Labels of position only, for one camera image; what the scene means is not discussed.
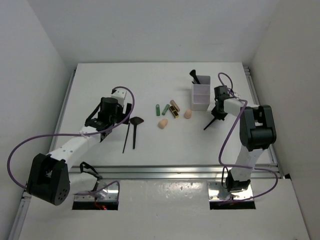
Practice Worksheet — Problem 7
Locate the black fan makeup brush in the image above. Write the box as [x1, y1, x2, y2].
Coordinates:
[129, 116, 144, 150]

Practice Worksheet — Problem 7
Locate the dark green lip balm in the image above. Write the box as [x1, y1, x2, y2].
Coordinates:
[155, 104, 161, 116]

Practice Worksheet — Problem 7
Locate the beige makeup sponge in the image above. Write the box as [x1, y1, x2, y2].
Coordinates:
[157, 118, 168, 130]
[183, 109, 192, 119]

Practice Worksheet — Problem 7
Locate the light green lip balm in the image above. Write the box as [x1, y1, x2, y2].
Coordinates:
[161, 104, 170, 116]

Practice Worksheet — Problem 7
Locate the black gold lipstick tube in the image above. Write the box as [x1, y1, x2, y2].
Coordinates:
[169, 105, 179, 119]

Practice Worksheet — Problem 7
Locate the rose gold lipstick tube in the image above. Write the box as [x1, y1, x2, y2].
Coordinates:
[170, 99, 180, 112]

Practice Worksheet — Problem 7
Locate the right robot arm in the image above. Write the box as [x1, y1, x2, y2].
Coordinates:
[212, 85, 277, 192]

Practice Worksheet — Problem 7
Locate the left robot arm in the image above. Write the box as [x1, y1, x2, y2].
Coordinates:
[26, 97, 135, 206]

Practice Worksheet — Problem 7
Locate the translucent white organizer box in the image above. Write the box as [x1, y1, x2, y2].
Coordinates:
[191, 75, 211, 112]

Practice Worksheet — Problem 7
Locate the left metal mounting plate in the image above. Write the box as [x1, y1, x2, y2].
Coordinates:
[74, 180, 120, 201]

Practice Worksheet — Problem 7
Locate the metal mounting plate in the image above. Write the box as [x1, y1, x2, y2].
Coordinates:
[207, 180, 253, 202]
[74, 180, 120, 201]

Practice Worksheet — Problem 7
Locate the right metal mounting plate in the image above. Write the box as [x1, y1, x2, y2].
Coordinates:
[207, 180, 253, 202]

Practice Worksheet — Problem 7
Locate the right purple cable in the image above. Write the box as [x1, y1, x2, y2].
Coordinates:
[217, 72, 279, 204]

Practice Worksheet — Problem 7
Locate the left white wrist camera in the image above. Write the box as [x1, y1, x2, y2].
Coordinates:
[111, 88, 127, 107]

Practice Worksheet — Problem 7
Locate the aluminium rail frame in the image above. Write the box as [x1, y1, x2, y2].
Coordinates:
[19, 62, 284, 240]

